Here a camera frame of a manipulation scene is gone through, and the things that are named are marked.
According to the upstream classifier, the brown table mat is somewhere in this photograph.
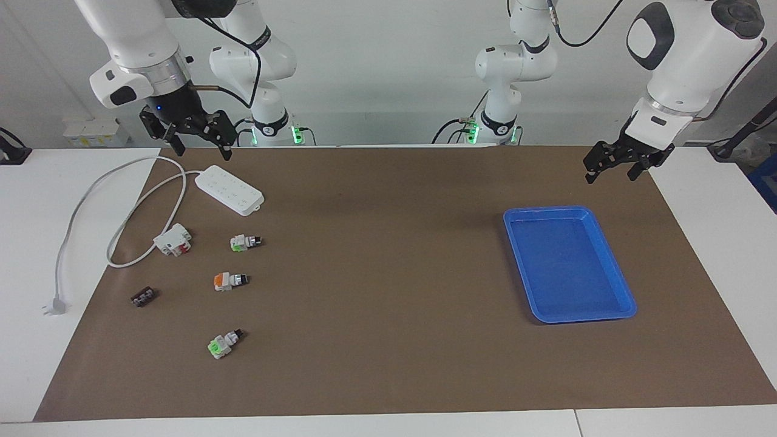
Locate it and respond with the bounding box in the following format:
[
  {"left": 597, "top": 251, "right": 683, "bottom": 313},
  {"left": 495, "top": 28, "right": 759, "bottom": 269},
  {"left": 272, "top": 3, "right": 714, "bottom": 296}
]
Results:
[{"left": 33, "top": 146, "right": 777, "bottom": 422}]

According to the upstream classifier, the orange selector switch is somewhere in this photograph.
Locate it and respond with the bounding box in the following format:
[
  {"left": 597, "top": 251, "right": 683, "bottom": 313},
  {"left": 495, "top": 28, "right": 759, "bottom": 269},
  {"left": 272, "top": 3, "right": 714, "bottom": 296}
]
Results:
[{"left": 214, "top": 272, "right": 250, "bottom": 293}]

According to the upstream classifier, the blue plastic tray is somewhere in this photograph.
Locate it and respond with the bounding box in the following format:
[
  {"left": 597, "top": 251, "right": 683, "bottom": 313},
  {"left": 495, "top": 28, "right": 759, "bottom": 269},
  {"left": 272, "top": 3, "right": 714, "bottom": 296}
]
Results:
[{"left": 503, "top": 206, "right": 637, "bottom": 324}]

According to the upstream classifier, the black clamp mount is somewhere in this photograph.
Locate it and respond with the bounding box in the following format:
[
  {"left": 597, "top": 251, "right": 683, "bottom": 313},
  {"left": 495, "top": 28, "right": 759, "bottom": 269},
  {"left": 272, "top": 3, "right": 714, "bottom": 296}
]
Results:
[{"left": 0, "top": 127, "right": 32, "bottom": 166}]

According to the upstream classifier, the white red circuit breaker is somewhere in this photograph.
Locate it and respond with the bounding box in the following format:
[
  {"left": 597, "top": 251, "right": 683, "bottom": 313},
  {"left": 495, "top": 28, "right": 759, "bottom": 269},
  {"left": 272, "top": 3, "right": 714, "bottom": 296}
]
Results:
[{"left": 153, "top": 223, "right": 192, "bottom": 257}]

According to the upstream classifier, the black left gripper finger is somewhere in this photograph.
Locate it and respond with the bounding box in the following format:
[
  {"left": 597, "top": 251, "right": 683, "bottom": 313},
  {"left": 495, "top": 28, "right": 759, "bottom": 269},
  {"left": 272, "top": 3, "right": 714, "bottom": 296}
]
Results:
[
  {"left": 627, "top": 151, "right": 670, "bottom": 181},
  {"left": 583, "top": 141, "right": 629, "bottom": 184}
]

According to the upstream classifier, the blue crate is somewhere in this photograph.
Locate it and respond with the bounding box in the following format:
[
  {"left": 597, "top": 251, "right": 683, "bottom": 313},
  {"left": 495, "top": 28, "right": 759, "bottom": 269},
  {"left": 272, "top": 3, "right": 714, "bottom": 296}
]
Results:
[{"left": 748, "top": 169, "right": 777, "bottom": 214}]

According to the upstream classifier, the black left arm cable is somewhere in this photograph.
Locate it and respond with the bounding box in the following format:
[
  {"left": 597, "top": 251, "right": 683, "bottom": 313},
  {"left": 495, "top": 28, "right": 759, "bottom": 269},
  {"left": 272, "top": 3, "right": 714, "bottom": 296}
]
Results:
[{"left": 546, "top": 0, "right": 769, "bottom": 123}]

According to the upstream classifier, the black base cable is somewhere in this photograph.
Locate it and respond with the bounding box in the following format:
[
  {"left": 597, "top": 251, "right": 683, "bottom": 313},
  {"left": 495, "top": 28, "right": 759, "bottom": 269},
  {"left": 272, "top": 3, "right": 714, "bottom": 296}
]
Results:
[
  {"left": 432, "top": 91, "right": 490, "bottom": 145},
  {"left": 234, "top": 118, "right": 317, "bottom": 147}
]

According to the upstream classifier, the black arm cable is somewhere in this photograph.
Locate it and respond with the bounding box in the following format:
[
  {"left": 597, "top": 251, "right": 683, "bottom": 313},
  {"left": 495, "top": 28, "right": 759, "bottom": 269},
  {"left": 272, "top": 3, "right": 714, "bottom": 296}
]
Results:
[
  {"left": 546, "top": 0, "right": 769, "bottom": 123},
  {"left": 185, "top": 15, "right": 263, "bottom": 110}
]

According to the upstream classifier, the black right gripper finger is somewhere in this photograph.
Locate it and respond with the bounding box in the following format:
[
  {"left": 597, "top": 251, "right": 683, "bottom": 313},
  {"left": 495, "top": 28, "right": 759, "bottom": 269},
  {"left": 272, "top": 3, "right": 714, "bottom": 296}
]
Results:
[
  {"left": 140, "top": 108, "right": 186, "bottom": 155},
  {"left": 195, "top": 111, "right": 238, "bottom": 161}
]

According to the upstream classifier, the white cardboard box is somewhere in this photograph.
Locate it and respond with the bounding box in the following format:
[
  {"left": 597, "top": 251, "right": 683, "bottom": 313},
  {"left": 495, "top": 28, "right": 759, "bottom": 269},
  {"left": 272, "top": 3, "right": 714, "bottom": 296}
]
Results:
[{"left": 63, "top": 117, "right": 130, "bottom": 148}]

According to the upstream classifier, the white power cable with plug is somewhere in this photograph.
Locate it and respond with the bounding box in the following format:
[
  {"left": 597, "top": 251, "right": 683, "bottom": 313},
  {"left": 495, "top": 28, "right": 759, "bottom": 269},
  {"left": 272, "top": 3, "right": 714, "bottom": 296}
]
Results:
[{"left": 41, "top": 156, "right": 204, "bottom": 316}]

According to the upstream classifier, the black stand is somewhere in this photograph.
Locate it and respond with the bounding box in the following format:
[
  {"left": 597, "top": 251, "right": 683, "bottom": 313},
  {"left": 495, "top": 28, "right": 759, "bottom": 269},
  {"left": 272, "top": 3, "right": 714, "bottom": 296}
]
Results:
[{"left": 707, "top": 97, "right": 777, "bottom": 161}]

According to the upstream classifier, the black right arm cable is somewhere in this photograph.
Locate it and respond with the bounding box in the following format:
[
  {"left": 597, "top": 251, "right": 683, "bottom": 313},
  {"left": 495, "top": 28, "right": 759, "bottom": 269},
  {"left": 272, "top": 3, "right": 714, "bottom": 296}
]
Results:
[{"left": 185, "top": 15, "right": 263, "bottom": 110}]

